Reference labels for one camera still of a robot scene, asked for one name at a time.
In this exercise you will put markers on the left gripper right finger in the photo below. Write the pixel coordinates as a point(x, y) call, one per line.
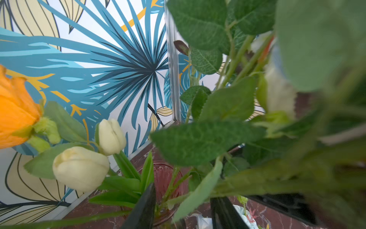
point(224, 215)

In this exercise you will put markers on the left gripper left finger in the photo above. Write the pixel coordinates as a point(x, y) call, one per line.
point(142, 216)

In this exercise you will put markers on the light blue peony bunch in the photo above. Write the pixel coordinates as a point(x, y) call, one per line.
point(288, 116)

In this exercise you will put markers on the dark red glass vase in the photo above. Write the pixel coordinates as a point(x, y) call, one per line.
point(162, 177)

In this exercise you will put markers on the cream tulip stems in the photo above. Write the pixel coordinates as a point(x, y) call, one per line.
point(109, 171)

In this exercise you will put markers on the orange rose stem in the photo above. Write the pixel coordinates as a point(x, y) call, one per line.
point(50, 130)

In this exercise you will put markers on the right aluminium frame post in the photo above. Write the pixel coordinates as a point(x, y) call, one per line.
point(173, 59)

